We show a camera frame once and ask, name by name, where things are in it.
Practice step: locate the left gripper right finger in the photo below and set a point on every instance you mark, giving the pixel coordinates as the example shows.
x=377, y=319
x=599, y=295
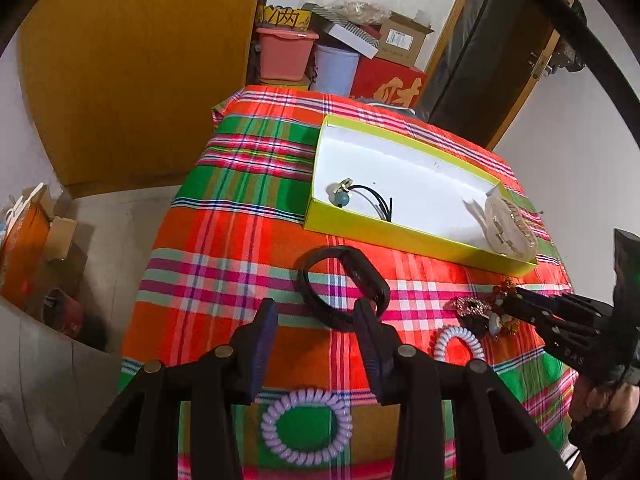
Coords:
x=494, y=437

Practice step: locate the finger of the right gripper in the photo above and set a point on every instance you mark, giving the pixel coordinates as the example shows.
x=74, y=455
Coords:
x=545, y=317
x=525, y=297

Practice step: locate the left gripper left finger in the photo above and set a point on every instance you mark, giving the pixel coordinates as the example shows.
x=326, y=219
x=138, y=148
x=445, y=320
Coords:
x=137, y=438

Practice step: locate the red bead gold charm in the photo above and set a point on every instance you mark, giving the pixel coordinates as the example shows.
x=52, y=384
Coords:
x=505, y=304

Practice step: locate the rhinestone hair clip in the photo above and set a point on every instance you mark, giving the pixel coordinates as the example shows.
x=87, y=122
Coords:
x=480, y=317

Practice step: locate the black wristband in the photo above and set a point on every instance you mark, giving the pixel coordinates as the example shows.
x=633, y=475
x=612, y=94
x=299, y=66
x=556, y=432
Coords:
x=331, y=279

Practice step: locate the person's right hand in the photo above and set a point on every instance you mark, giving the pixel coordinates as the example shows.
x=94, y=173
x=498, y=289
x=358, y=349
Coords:
x=611, y=409

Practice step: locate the yellow shallow box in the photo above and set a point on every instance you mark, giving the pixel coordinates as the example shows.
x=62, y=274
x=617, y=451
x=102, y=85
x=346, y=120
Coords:
x=380, y=187

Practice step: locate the orange box on floor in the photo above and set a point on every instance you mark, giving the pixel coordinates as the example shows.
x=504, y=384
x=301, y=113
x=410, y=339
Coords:
x=38, y=250

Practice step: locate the wooden door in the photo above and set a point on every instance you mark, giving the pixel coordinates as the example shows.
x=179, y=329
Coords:
x=527, y=51

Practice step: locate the red gift box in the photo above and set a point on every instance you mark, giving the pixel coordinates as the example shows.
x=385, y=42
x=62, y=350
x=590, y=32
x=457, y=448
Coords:
x=387, y=82

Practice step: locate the brown cardboard box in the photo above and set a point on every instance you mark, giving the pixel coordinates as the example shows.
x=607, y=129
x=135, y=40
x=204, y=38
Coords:
x=401, y=39

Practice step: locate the light blue bucket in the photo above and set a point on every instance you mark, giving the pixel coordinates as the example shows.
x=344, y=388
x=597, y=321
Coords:
x=333, y=70

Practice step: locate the striped white box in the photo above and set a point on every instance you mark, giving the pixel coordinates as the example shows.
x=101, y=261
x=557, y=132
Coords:
x=329, y=23

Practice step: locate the pink plastic bin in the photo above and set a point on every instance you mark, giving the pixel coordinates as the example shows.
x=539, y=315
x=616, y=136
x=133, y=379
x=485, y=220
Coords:
x=284, y=53

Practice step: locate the yellow printed box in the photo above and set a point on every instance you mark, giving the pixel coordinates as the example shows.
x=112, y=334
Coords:
x=282, y=17

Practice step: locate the wooden wardrobe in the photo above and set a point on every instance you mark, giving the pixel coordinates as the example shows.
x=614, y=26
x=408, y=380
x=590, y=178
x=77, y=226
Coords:
x=121, y=91

